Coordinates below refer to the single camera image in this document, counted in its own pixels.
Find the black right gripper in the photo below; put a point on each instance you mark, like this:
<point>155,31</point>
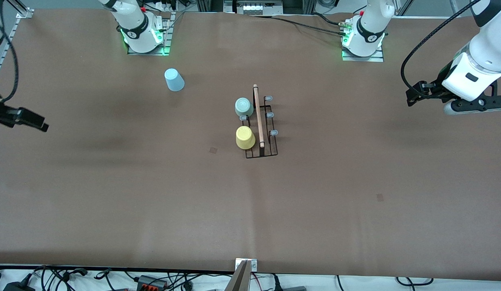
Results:
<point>3,113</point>

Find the silver bracket plate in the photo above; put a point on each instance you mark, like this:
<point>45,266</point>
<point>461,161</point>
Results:
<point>254,264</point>

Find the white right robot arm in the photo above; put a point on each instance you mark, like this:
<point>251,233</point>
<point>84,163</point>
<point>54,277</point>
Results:
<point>133,20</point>

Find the light blue plastic cup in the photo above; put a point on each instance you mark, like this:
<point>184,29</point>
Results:
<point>174,80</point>

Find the yellow plastic cup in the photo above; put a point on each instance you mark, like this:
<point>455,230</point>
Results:
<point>245,137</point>

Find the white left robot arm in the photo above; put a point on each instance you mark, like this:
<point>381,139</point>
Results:
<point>491,40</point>

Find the grey metal mount post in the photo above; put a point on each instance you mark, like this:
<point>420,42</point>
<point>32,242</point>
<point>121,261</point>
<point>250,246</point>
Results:
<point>240,281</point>

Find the grey equipment box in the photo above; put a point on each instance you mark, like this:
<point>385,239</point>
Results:
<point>254,7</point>

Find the black power plug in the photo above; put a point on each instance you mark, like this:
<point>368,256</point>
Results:
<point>275,283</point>

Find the black orange connector box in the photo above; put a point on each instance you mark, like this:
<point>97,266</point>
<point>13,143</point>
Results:
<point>151,281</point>

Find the mint green plastic cup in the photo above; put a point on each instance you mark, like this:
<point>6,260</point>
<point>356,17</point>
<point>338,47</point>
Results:
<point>244,106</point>

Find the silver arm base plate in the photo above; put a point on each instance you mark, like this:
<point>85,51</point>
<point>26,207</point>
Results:
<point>168,36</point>
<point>363,58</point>

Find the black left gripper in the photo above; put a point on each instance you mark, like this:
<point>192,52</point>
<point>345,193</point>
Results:
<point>433,91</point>

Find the white power strip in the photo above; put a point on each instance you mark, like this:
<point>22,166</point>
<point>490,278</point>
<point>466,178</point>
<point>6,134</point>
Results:
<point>165,6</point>

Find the black power adapter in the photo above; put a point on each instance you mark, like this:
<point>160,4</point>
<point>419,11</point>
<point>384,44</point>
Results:
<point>17,287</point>

